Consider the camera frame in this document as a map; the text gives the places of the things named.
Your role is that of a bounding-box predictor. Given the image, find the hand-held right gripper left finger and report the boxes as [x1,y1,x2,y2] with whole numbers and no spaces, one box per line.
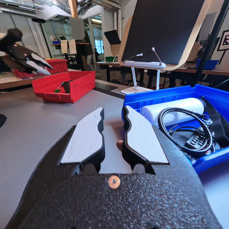
[60,107,106,167]

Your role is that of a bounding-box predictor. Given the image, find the silver ventilation duct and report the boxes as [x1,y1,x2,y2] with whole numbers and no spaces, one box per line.
[0,0,122,20]

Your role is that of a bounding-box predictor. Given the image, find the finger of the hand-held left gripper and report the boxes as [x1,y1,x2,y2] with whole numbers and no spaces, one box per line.
[30,53,54,70]
[26,60,52,75]

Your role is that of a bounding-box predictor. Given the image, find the black cable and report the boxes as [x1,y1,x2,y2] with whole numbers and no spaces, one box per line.
[157,107,216,153]

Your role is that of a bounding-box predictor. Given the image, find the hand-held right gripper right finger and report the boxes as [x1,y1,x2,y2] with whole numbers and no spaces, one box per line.
[122,106,169,170]

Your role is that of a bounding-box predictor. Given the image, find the red plastic bin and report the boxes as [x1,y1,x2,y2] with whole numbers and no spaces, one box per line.
[32,71,96,103]

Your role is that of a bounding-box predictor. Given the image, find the black floor lamp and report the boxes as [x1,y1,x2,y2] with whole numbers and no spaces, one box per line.
[32,18,52,58]

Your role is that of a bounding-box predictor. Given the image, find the white cylindrical bottle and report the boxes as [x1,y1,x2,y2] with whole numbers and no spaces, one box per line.
[139,97,207,128]

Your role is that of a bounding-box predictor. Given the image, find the long wooden desk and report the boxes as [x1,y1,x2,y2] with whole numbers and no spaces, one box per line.
[94,61,229,84]

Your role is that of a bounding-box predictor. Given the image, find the paper flip board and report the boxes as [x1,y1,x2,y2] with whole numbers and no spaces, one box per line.
[60,40,68,54]
[68,39,77,55]

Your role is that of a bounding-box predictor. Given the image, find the wooden-rimmed black board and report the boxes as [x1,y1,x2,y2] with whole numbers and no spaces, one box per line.
[118,0,210,71]
[104,29,122,58]

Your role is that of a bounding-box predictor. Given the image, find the blue plastic bin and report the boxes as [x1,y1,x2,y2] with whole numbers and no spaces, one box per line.
[195,59,220,70]
[122,84,229,175]

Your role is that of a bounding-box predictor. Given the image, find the black remote control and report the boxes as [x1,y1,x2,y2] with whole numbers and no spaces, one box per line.
[169,116,222,154]

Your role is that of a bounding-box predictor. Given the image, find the red ribbed bin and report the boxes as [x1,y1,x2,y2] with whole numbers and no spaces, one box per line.
[12,59,69,78]

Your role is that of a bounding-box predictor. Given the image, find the grey side table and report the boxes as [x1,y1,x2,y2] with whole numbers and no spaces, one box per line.
[0,69,76,90]

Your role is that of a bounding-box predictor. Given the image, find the framed marker sign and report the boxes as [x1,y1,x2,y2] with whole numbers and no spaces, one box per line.
[217,30,229,52]

